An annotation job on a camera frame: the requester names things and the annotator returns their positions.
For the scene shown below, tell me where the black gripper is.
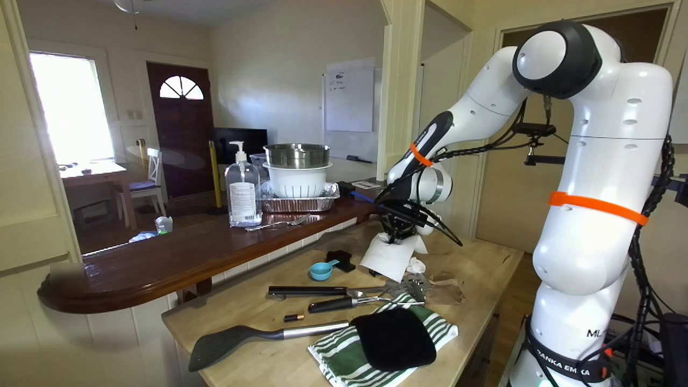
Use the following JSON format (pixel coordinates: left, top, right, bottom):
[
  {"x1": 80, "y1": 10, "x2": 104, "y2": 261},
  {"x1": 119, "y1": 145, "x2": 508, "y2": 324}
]
[{"x1": 374, "y1": 199, "x2": 431, "y2": 251}]

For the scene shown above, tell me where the blue measuring cup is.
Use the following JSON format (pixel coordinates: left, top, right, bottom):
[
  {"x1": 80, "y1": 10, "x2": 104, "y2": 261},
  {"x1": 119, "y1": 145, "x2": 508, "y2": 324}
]
[{"x1": 307, "y1": 258, "x2": 344, "y2": 285}]

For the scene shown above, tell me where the green white striped towel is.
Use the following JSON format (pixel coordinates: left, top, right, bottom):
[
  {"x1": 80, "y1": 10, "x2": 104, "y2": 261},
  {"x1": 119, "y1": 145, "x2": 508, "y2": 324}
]
[{"x1": 307, "y1": 291, "x2": 460, "y2": 387}]

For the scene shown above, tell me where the crumpled white tissue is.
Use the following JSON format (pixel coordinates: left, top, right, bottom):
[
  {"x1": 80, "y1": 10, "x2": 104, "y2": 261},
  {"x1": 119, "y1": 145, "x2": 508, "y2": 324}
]
[{"x1": 405, "y1": 257, "x2": 430, "y2": 279}]

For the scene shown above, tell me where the black plastic tool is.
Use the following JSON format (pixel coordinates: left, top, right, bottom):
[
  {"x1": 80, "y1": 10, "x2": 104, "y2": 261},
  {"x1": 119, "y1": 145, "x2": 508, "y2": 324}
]
[{"x1": 325, "y1": 248, "x2": 357, "y2": 275}]

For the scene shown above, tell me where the black cloth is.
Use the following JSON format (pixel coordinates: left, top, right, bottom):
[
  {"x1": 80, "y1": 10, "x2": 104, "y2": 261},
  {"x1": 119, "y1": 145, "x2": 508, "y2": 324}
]
[{"x1": 350, "y1": 306, "x2": 439, "y2": 372}]

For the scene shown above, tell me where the aluminium foil tray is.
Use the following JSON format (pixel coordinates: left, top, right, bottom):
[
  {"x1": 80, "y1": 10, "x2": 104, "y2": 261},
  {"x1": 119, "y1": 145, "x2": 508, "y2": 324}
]
[{"x1": 255, "y1": 181, "x2": 341, "y2": 215}]

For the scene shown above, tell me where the clear plastic wrap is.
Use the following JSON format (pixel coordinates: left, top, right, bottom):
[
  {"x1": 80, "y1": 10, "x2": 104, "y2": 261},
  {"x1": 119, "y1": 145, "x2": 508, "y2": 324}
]
[{"x1": 242, "y1": 211, "x2": 325, "y2": 232}]

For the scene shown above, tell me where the stainless steel bowl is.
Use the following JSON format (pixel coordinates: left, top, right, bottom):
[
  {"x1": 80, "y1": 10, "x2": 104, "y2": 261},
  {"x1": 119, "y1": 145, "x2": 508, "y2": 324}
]
[{"x1": 264, "y1": 142, "x2": 334, "y2": 172}]

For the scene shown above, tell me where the white whiteboard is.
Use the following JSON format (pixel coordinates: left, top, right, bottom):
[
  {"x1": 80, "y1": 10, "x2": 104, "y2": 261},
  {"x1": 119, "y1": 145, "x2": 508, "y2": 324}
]
[{"x1": 323, "y1": 58, "x2": 378, "y2": 135}]

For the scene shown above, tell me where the clear hand sanitizer bottle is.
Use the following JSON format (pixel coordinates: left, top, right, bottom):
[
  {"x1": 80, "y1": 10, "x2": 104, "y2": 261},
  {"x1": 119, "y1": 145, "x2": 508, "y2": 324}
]
[{"x1": 224, "y1": 141, "x2": 262, "y2": 230}]

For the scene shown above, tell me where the black monitor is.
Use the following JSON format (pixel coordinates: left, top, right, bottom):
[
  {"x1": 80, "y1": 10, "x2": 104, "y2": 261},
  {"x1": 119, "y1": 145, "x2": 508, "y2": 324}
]
[{"x1": 213, "y1": 127, "x2": 268, "y2": 167}]

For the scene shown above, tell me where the yellow stick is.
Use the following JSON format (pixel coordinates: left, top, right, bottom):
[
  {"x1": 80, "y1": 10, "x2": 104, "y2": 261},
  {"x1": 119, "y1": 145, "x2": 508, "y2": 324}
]
[{"x1": 207, "y1": 137, "x2": 226, "y2": 215}]

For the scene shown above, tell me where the dark wooden counter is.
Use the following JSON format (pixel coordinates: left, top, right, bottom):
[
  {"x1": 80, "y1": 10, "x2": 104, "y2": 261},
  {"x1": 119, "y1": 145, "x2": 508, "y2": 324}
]
[{"x1": 36, "y1": 199, "x2": 378, "y2": 317}]

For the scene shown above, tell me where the small glass jar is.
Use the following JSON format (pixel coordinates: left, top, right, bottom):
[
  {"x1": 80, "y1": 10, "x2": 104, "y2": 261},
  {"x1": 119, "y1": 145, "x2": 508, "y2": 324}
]
[{"x1": 153, "y1": 213, "x2": 175, "y2": 238}]

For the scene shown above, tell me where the dark wooden door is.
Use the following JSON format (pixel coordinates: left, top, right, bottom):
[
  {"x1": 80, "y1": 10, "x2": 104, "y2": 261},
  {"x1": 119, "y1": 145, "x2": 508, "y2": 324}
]
[{"x1": 146, "y1": 60, "x2": 215, "y2": 202}]

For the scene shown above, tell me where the wooden chair blue seat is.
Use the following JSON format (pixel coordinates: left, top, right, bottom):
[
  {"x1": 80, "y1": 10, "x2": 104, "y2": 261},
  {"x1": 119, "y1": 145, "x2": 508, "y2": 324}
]
[{"x1": 115, "y1": 146, "x2": 168, "y2": 230}]

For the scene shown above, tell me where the wooden desk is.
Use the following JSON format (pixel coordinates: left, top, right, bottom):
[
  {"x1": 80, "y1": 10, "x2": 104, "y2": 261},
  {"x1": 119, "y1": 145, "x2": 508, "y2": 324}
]
[{"x1": 60, "y1": 159, "x2": 130, "y2": 232}]

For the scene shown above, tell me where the bright window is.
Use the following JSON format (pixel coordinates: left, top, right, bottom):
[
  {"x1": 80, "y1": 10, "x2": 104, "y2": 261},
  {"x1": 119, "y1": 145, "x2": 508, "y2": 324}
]
[{"x1": 27, "y1": 50, "x2": 119, "y2": 171}]

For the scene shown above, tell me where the orange strap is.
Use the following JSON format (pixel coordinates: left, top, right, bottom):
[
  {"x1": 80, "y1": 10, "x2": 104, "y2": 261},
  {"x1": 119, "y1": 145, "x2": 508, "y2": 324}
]
[
  {"x1": 549, "y1": 190, "x2": 652, "y2": 229},
  {"x1": 407, "y1": 141, "x2": 436, "y2": 172}
]

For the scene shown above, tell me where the black-handled metal kitchen tool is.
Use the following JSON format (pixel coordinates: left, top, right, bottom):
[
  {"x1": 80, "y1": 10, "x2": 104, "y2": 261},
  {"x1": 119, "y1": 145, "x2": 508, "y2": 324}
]
[{"x1": 307, "y1": 288, "x2": 405, "y2": 317}]

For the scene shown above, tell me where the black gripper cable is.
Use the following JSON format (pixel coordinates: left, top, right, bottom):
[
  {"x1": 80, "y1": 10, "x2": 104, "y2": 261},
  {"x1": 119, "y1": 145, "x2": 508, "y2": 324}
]
[{"x1": 371, "y1": 99, "x2": 568, "y2": 250}]

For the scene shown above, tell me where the black camera on stand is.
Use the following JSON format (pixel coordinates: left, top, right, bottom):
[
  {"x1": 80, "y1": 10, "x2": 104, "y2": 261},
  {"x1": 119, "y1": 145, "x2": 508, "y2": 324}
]
[{"x1": 513, "y1": 120, "x2": 579, "y2": 167}]

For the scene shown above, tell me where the black cable bundle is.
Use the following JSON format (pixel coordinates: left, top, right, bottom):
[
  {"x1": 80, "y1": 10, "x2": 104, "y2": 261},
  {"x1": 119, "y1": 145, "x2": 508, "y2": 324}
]
[{"x1": 609, "y1": 135, "x2": 688, "y2": 387}]

